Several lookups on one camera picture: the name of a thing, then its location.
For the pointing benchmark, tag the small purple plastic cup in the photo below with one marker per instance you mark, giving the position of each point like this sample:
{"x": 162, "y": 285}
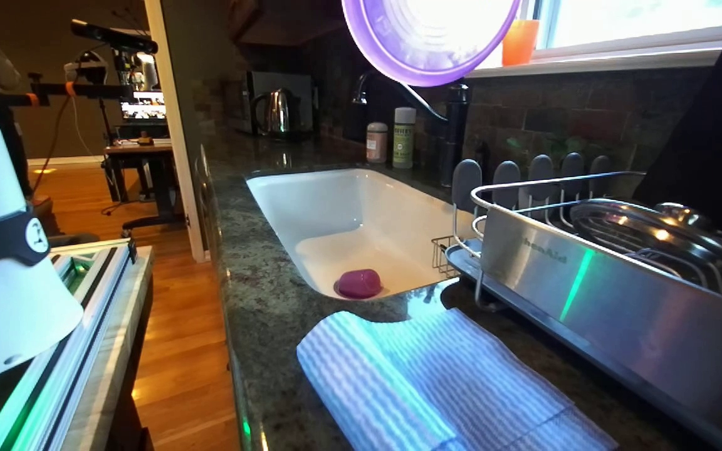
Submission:
{"x": 358, "y": 284}

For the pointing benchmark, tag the purple plastic bowl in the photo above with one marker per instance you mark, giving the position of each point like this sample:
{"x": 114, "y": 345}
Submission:
{"x": 428, "y": 40}

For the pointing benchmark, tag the green label soap bottle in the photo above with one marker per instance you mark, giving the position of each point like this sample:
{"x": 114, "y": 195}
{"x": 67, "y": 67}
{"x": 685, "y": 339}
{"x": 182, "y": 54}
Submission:
{"x": 405, "y": 140}

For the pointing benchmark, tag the dark metal faucet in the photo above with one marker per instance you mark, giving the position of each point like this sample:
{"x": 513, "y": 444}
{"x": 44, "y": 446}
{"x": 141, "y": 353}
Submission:
{"x": 455, "y": 140}

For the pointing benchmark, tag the dark wooden table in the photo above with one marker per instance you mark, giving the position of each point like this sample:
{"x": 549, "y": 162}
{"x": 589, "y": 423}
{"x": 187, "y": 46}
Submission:
{"x": 138, "y": 152}

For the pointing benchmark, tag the white framed window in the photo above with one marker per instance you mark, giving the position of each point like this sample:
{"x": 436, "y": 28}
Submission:
{"x": 628, "y": 26}

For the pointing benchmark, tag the black camera tripod rig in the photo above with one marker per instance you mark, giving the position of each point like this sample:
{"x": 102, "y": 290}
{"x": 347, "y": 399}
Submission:
{"x": 111, "y": 51}

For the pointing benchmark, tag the steel kettle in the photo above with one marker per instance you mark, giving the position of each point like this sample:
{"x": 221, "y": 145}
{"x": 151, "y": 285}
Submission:
{"x": 276, "y": 114}

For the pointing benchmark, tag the white ceramic sink basin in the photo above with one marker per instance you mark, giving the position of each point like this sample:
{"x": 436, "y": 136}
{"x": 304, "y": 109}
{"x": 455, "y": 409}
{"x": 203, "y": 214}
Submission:
{"x": 337, "y": 208}

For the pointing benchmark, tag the blue striped dish cloth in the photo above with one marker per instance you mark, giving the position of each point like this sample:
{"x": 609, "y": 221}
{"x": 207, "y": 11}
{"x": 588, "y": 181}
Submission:
{"x": 445, "y": 384}

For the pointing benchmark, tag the dark blue curtain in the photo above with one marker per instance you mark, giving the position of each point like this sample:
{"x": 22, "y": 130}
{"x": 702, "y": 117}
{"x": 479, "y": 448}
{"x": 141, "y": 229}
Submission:
{"x": 712, "y": 126}

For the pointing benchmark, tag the orange translucent cup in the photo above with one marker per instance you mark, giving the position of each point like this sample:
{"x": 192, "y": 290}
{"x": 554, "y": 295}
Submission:
{"x": 520, "y": 43}

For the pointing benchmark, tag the orange label soap bottle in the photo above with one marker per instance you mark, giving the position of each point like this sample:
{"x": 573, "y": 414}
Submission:
{"x": 376, "y": 142}

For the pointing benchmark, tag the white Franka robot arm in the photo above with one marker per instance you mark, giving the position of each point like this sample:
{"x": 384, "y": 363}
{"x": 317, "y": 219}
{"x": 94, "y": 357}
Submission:
{"x": 0, "y": 277}

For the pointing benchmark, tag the aluminium robot stand frame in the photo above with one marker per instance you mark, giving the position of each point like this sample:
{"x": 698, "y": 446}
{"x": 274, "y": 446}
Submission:
{"x": 87, "y": 350}

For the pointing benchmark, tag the dark glass bottle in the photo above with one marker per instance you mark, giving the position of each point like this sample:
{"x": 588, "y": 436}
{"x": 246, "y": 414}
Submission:
{"x": 360, "y": 109}

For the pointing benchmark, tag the grey metal dish rack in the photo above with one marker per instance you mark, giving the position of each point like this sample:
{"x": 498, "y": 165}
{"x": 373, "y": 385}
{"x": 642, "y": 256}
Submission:
{"x": 628, "y": 317}

